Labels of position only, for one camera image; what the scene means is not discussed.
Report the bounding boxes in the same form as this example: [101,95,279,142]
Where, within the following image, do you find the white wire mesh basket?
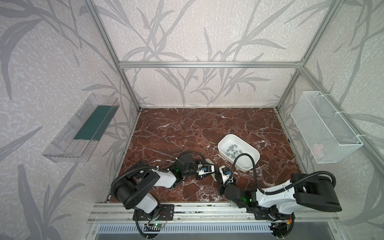
[291,91,364,164]

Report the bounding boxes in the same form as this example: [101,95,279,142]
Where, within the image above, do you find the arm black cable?
[230,152,337,196]
[110,150,207,193]

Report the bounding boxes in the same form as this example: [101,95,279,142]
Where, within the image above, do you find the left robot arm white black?
[111,154,212,217]

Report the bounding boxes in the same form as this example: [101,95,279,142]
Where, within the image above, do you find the clear plastic wall bin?
[43,94,120,163]

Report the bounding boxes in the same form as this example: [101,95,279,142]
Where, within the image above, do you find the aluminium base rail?
[87,202,340,224]

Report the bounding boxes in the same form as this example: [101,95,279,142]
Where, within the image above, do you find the aluminium cage frame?
[83,0,384,205]

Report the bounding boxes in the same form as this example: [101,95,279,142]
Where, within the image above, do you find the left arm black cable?
[110,150,207,193]

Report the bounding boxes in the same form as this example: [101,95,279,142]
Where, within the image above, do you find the pink item in basket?
[311,143,325,159]

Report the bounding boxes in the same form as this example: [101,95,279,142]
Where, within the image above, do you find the white plastic tray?
[218,134,260,172]

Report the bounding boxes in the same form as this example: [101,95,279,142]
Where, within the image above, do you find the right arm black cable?
[230,152,337,196]

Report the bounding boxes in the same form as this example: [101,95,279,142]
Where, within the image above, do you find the green circuit board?
[145,222,167,232]

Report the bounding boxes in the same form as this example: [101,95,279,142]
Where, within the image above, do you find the grey staple strips pile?
[225,144,244,160]

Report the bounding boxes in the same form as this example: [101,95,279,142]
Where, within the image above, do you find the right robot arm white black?
[215,171,342,222]

